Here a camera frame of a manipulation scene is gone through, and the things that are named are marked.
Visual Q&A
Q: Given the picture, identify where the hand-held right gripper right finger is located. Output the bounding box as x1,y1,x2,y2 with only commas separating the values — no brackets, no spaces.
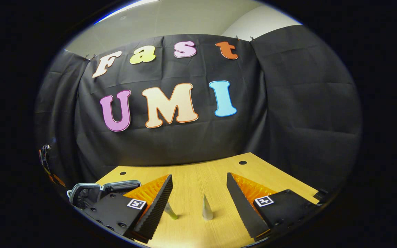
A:
226,172,323,241

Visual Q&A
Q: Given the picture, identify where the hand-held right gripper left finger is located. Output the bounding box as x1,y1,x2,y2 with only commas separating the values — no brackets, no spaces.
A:
83,174,173,243

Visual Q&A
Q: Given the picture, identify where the green and white tube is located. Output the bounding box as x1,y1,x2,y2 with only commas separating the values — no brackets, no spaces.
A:
164,202,179,220

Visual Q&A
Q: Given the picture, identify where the black backdrop cloth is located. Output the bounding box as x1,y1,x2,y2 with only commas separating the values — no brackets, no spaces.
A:
33,24,363,207

